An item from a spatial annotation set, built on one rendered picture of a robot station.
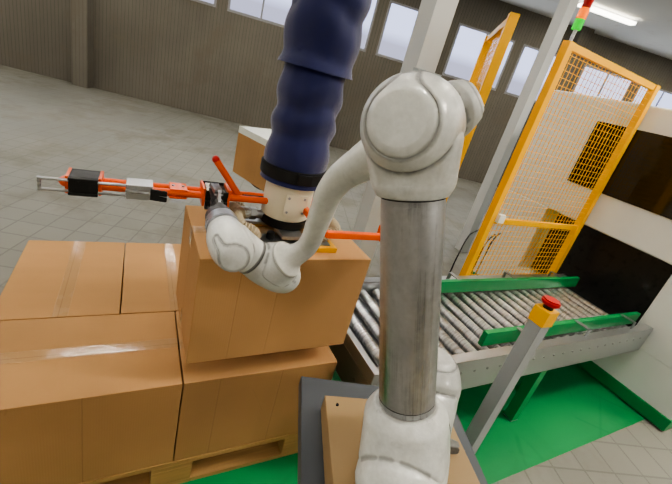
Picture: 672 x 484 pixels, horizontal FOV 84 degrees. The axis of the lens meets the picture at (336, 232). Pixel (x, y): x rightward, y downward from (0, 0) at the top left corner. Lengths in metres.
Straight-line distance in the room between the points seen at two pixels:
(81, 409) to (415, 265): 1.17
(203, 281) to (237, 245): 0.32
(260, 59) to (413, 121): 8.82
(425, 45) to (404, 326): 2.20
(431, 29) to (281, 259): 1.99
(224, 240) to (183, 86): 8.77
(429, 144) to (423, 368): 0.36
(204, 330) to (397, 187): 0.92
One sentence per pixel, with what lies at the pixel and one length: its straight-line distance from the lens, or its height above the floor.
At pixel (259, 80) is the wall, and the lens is 9.27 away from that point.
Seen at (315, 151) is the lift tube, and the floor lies 1.37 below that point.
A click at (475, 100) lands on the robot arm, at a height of 1.62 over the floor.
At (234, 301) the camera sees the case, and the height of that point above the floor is 0.87.
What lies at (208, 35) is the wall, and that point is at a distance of 9.44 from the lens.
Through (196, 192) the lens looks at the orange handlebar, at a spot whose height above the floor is 1.17.
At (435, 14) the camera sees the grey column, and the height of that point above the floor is 2.08.
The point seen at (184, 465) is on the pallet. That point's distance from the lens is 1.80.
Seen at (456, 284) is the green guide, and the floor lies 0.62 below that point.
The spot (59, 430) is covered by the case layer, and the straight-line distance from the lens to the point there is 1.54.
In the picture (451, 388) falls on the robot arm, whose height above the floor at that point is 1.07.
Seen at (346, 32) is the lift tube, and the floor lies 1.72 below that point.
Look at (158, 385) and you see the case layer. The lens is 1.45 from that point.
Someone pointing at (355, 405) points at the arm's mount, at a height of 0.81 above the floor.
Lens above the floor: 1.60
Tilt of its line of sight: 22 degrees down
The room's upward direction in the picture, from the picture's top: 16 degrees clockwise
